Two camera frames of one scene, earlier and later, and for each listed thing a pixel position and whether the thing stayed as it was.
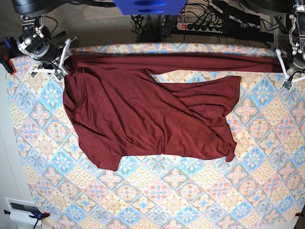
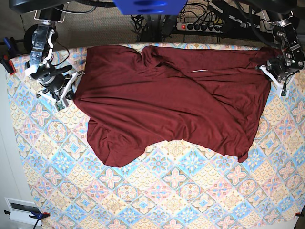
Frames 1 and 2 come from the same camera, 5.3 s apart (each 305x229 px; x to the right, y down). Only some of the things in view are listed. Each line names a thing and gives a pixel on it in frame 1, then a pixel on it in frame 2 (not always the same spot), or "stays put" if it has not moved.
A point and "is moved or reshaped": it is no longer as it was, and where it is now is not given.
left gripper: x=59 y=61 -> x=59 y=88
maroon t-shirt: x=120 y=108 is moved or reshaped
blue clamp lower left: x=36 y=214 stays put
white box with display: x=20 y=210 stays put
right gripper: x=295 y=74 -> x=276 y=71
